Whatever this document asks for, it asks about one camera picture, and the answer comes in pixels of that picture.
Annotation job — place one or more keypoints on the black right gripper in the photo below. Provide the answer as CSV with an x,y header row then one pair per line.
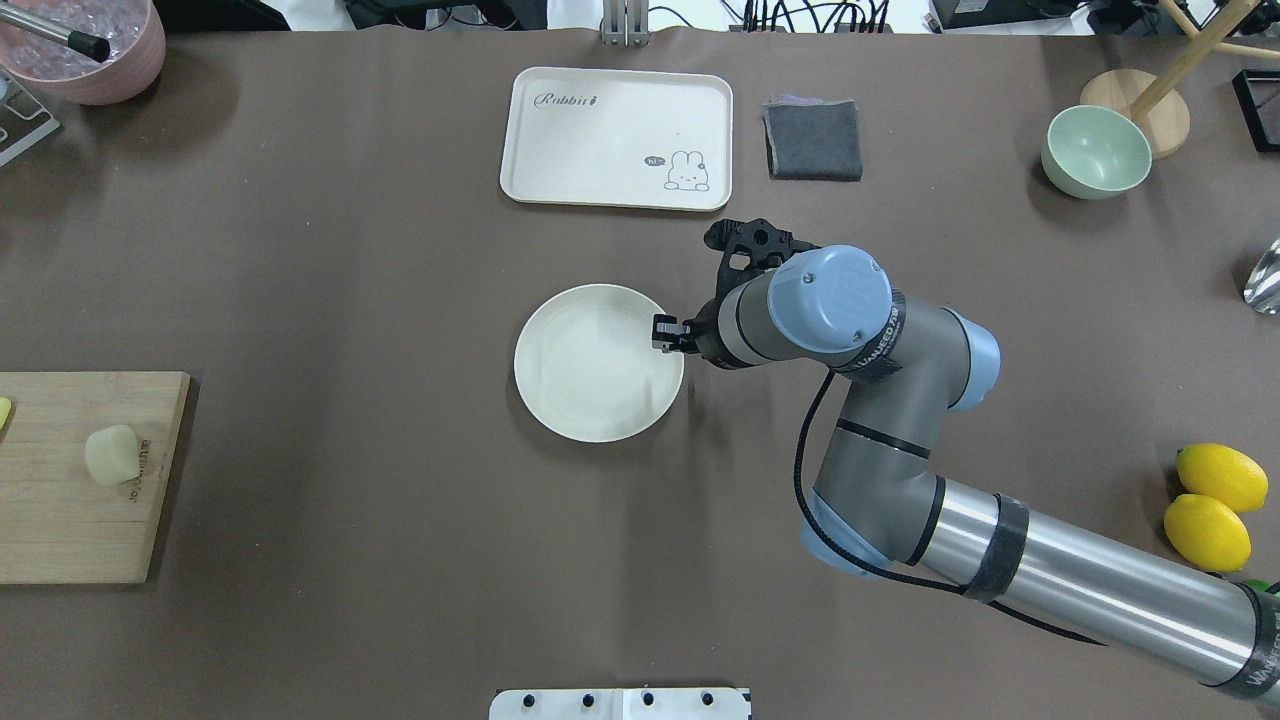
x,y
703,341

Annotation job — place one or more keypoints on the cream round plate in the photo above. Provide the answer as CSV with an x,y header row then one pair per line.
x,y
586,368

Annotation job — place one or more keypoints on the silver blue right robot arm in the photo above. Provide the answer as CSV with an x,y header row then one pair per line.
x,y
878,509

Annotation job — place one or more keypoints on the cream rabbit tray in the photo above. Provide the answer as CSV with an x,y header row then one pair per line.
x,y
619,139

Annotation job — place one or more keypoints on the white steamed bun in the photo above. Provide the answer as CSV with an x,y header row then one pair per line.
x,y
112,455

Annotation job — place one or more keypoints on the black mirror tray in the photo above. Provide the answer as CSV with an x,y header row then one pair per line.
x,y
1257,92

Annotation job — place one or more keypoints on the grey folded cloth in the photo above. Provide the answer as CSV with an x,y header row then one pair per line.
x,y
809,139

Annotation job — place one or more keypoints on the mint green bowl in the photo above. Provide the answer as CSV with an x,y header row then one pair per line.
x,y
1094,153

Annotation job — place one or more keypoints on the wooden cup stand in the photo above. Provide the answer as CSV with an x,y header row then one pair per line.
x,y
1153,103

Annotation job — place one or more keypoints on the yellow lemon upper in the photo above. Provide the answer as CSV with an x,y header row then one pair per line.
x,y
1221,472

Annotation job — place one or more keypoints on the yellow lemon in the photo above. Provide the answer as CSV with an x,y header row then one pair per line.
x,y
1207,533
1221,472

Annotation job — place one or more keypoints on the yellow lemon lower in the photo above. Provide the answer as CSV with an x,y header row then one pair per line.
x,y
1207,533

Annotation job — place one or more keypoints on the metal ice scoop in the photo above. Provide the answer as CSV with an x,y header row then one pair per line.
x,y
1261,289

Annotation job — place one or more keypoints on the pink bowl with ice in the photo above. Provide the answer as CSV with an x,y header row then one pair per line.
x,y
134,33

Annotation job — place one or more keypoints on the wooden cutting board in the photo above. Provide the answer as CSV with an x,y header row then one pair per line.
x,y
58,525

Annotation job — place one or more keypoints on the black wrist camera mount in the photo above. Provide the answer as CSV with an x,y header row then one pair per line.
x,y
749,249

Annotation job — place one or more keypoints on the aluminium frame post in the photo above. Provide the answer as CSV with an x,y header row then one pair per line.
x,y
625,23

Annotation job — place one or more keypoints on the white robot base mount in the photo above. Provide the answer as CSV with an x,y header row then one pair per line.
x,y
623,703

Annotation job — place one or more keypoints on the black handled metal utensil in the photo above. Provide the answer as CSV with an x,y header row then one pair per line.
x,y
93,47

